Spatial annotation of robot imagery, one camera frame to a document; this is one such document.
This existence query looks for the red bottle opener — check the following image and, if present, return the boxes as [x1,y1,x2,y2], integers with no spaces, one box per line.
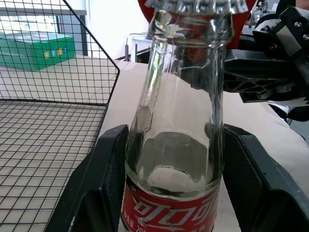
[137,0,258,64]

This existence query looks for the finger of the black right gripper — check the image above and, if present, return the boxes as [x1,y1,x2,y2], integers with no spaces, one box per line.
[238,83,309,107]
[223,49,300,94]

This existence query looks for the green cardboard box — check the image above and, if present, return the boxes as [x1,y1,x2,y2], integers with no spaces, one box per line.
[0,32,76,72]

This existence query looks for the silver crown bottle cap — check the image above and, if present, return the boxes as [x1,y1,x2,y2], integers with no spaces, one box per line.
[144,0,249,15]

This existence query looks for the white background table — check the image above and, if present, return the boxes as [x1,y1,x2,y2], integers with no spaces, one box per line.
[125,32,152,61]

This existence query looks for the black wire mesh basket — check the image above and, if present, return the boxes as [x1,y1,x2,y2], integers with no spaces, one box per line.
[0,0,121,232]

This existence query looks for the glass bottle with red label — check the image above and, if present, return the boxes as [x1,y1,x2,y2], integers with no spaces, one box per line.
[119,9,235,232]

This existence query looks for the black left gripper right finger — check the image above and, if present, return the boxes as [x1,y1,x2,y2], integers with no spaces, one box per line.
[223,124,309,232]

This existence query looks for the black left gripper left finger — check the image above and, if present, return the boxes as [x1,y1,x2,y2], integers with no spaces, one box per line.
[45,124,130,232]

